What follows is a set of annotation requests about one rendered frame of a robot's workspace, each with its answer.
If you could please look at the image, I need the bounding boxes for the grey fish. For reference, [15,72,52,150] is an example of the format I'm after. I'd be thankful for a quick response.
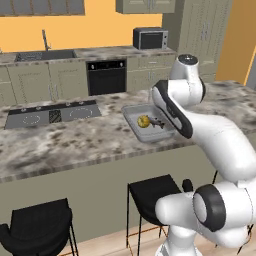
[148,118,166,130]

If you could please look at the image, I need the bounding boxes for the olive base cupboards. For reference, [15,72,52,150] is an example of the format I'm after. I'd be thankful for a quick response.
[126,53,178,93]
[0,59,90,108]

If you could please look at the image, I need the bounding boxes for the black bar stool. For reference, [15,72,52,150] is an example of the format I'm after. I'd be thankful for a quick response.
[125,173,194,249]
[0,197,80,256]

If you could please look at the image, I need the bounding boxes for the steel tap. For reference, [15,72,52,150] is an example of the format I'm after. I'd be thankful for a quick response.
[41,29,52,52]

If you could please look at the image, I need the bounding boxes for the black oven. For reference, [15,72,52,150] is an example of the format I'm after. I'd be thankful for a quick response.
[85,59,128,97]

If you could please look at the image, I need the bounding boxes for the olive tall cupboard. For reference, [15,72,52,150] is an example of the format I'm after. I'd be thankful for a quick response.
[161,0,234,84]

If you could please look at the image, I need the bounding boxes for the yellow squash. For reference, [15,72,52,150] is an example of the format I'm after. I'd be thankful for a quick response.
[136,114,151,129]

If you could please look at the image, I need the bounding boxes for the grey rectangular tray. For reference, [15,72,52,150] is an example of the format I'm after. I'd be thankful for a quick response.
[121,103,178,144]

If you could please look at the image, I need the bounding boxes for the olive wall cupboards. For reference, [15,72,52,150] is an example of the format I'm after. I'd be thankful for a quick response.
[115,0,177,15]

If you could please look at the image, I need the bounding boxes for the steel sink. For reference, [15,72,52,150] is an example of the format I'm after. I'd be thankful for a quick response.
[13,49,78,63]

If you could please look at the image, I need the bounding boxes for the black hob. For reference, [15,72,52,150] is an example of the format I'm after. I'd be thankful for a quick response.
[3,99,103,130]

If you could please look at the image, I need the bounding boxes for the grey wall cupboards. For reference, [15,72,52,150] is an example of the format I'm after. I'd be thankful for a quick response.
[0,0,86,17]

